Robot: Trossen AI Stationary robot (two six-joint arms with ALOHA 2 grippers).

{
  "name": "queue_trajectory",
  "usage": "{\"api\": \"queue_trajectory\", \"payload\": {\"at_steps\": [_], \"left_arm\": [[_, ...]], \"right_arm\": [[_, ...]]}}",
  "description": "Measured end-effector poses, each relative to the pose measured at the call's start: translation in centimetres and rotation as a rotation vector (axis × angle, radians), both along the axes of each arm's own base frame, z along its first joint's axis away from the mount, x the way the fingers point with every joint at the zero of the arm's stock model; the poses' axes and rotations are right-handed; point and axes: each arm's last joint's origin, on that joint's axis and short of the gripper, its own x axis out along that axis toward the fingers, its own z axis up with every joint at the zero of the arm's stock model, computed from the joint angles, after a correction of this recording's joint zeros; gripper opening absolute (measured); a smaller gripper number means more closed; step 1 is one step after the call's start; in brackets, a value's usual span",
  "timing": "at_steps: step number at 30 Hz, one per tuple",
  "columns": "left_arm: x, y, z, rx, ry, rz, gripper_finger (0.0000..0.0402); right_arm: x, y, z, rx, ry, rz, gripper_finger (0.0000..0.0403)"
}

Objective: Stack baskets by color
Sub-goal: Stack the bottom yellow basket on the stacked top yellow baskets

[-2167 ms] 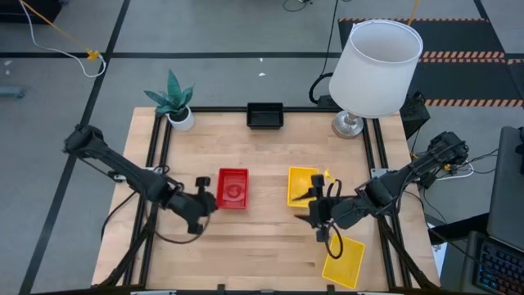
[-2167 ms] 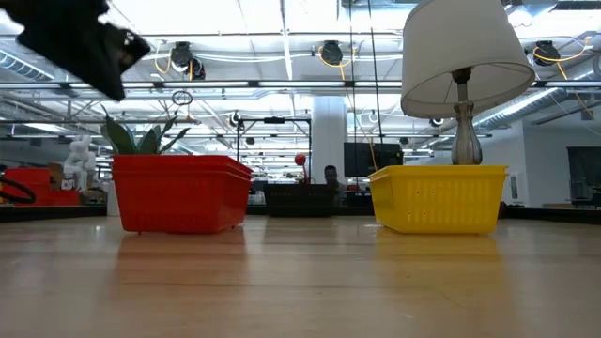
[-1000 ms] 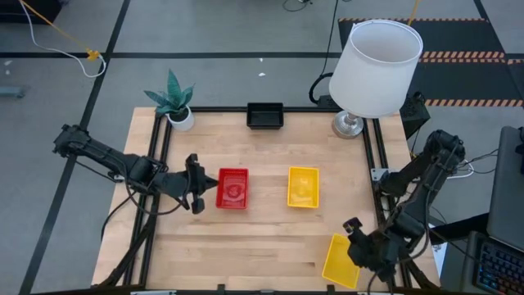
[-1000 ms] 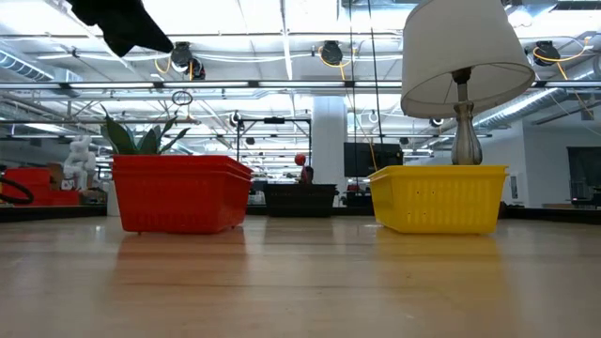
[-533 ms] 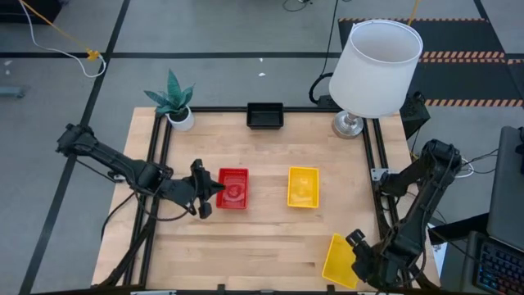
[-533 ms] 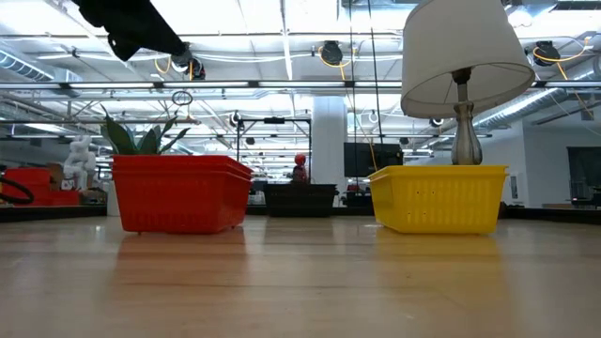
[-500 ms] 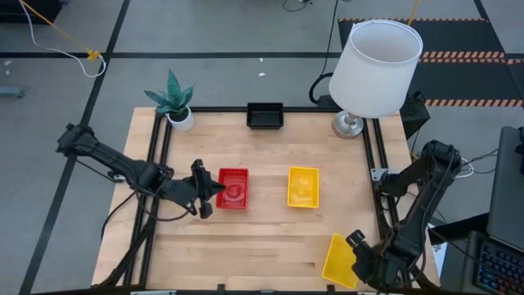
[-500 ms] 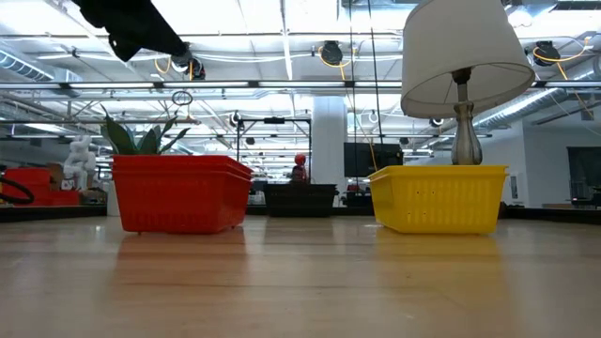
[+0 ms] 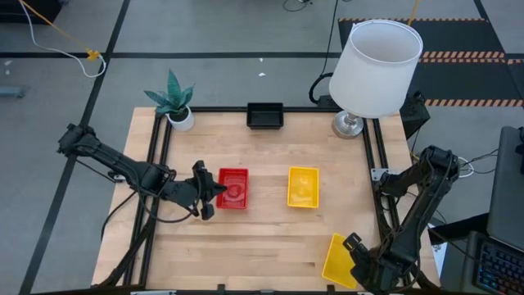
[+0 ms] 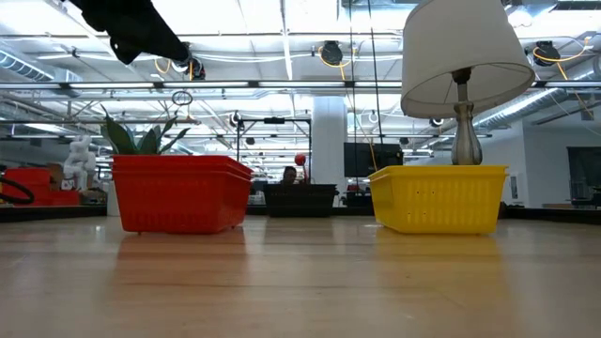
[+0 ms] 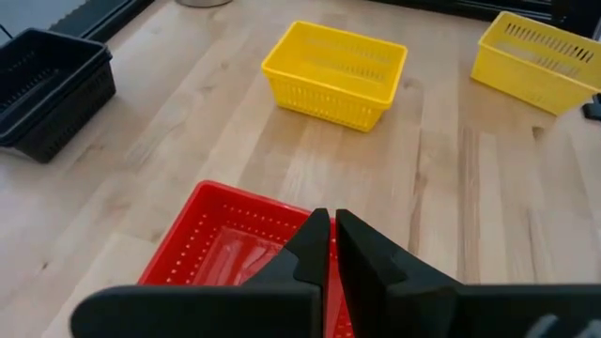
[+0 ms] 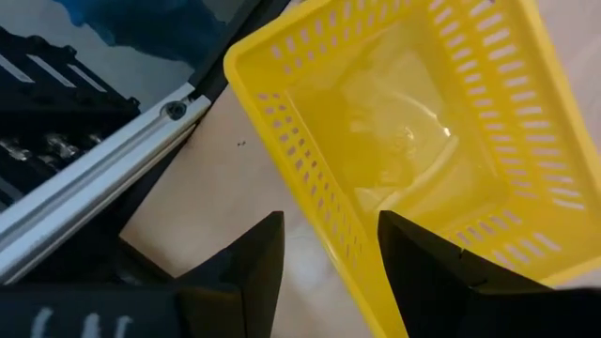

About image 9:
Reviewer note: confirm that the black computer keyboard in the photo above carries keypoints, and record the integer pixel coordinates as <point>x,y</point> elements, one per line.
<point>501,270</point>

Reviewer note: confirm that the red plastic slotted basket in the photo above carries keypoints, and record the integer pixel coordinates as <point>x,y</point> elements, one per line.
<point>233,192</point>

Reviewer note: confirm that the grey laptop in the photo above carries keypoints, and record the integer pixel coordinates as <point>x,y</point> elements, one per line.
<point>507,192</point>

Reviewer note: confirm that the white shade table lamp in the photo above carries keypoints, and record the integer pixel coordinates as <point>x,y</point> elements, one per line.
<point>376,69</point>

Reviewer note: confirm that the black computer box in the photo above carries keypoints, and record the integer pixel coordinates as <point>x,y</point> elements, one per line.
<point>414,112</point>

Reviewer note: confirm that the black cabinet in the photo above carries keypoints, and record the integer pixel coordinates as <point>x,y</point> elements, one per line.
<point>28,10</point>

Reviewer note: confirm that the silver metal bracket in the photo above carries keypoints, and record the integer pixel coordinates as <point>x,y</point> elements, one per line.
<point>378,174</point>

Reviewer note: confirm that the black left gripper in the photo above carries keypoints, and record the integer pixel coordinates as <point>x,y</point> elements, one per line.
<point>196,192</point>

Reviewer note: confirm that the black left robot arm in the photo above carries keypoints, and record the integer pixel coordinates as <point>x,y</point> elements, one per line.
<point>118,162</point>

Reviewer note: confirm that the black desk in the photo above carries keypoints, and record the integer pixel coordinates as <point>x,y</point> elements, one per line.
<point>454,229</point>

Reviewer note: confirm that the yellow plastic slotted basket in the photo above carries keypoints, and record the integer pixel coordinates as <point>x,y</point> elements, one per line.
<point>337,266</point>
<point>303,188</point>

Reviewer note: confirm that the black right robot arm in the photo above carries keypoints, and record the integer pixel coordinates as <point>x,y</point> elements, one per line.
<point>409,229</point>

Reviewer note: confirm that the black hazard striped mat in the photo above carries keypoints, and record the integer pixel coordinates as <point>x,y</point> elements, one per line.
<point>458,37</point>

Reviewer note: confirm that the potted plant white pot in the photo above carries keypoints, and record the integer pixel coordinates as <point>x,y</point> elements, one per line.
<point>180,121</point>

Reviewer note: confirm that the black power strip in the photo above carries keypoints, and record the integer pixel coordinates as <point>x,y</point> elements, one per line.
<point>329,101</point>

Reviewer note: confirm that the black plastic slotted basket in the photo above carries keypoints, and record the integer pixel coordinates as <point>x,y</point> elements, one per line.
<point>265,116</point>

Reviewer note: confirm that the black aluminium extrusion frame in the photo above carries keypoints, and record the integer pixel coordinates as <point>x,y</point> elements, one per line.
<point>221,109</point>

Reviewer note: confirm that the grey floor bracket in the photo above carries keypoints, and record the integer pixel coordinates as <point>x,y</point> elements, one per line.
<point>10,91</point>

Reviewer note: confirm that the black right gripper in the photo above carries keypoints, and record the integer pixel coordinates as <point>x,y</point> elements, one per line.
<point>376,274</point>

